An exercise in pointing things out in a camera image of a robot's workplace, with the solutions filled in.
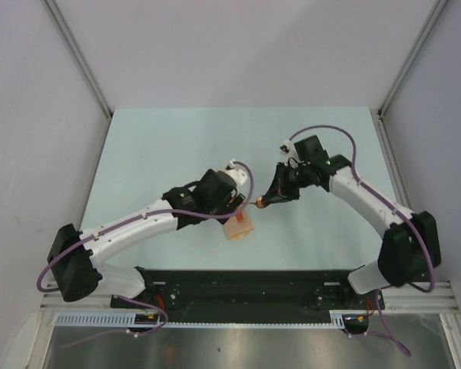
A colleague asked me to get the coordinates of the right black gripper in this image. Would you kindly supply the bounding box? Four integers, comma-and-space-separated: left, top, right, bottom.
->
263, 162, 311, 205

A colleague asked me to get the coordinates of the peach cloth napkin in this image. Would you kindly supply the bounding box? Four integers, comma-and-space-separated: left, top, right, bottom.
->
223, 210, 254, 241

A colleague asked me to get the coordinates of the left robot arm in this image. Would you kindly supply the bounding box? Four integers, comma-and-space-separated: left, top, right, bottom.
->
47, 166, 250, 308

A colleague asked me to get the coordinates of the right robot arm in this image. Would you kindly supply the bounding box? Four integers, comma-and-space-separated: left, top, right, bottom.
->
257, 135, 441, 308

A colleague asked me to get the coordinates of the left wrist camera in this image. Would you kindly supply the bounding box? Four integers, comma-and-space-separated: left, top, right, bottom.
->
224, 159, 249, 187

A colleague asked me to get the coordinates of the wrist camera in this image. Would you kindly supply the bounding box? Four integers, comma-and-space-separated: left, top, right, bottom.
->
279, 139, 295, 157
224, 159, 249, 187

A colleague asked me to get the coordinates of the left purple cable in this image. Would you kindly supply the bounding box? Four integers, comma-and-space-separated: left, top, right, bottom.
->
36, 160, 255, 347

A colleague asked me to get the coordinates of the purple cable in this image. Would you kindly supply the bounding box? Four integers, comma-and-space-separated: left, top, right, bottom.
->
36, 160, 255, 347
287, 125, 439, 357

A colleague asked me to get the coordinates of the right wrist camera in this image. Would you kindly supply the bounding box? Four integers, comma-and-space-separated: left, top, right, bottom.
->
279, 139, 295, 157

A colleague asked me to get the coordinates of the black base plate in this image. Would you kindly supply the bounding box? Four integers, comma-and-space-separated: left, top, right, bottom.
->
90, 268, 383, 325

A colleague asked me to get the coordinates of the right aluminium frame post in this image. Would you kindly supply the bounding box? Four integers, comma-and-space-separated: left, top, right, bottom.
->
378, 0, 450, 116

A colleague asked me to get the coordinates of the aluminium frame post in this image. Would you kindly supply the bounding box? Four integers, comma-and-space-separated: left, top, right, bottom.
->
378, 0, 450, 116
41, 0, 114, 118

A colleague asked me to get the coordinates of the slotted cable duct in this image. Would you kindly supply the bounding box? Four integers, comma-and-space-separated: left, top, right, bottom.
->
55, 309, 370, 331

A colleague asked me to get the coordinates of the aluminium front rail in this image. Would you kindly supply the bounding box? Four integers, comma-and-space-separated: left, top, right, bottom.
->
39, 282, 459, 314

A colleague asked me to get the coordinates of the left aluminium frame post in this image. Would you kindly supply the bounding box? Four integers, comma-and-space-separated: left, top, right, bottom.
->
41, 0, 114, 118

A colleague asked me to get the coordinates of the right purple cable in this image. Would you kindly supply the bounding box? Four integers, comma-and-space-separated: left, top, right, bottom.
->
287, 125, 439, 357

